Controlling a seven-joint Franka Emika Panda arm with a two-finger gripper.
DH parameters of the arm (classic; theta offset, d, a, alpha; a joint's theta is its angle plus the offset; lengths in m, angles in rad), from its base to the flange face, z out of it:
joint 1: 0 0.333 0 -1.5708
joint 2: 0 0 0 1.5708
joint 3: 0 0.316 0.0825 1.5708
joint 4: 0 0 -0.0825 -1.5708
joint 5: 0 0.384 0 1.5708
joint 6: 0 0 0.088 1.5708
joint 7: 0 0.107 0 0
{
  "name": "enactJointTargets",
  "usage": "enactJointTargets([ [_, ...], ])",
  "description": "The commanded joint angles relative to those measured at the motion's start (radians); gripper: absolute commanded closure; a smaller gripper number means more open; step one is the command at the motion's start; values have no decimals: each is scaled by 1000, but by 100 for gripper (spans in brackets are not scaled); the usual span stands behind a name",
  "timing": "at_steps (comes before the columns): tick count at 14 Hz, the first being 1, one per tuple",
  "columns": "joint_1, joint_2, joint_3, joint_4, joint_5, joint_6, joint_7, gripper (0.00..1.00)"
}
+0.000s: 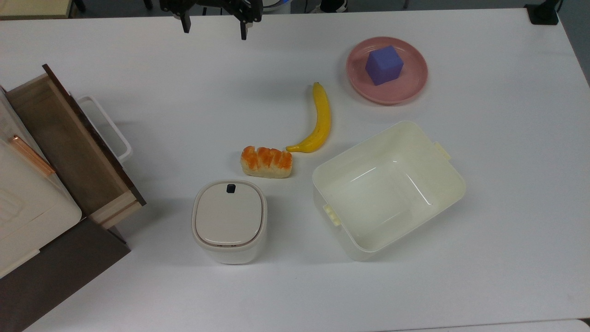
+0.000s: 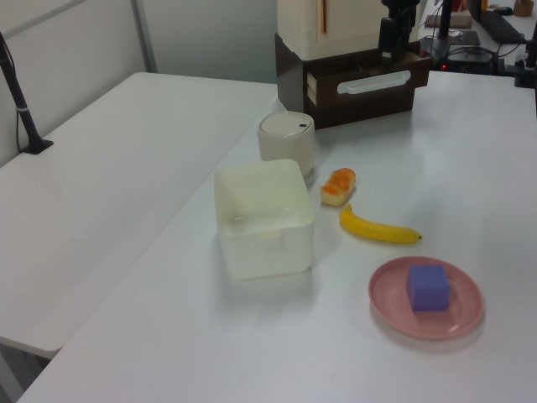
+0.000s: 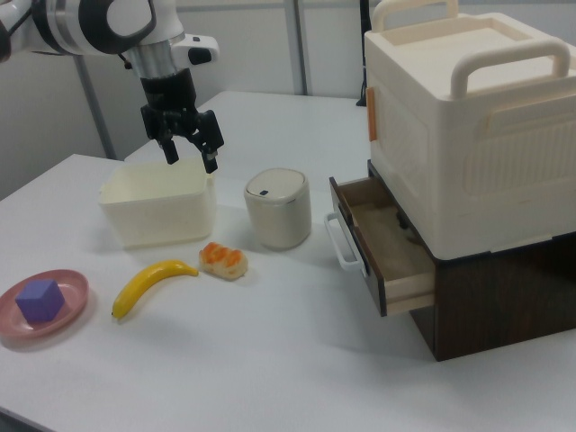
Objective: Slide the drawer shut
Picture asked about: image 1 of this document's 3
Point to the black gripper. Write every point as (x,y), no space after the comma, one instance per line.
(239,8)

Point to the brown wooden drawer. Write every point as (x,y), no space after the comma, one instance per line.
(69,143)

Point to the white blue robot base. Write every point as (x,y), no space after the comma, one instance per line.
(276,4)

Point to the black white shoe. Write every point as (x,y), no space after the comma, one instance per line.
(333,4)

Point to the yellow banana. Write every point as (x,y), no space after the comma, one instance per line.
(321,120)

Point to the orange glazed bread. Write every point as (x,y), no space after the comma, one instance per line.
(266,162)

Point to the purple cube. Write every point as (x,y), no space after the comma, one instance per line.
(384,64)

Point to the light wooden table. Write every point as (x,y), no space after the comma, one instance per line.
(32,8)

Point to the white lidded bin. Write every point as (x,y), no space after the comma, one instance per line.
(229,221)

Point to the pink plate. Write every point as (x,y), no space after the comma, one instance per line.
(405,85)

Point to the cream plastic container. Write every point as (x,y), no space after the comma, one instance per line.
(392,189)

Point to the dark brown cabinet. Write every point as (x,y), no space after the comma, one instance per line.
(50,276)

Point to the black table clamp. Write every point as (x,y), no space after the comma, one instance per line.
(544,13)

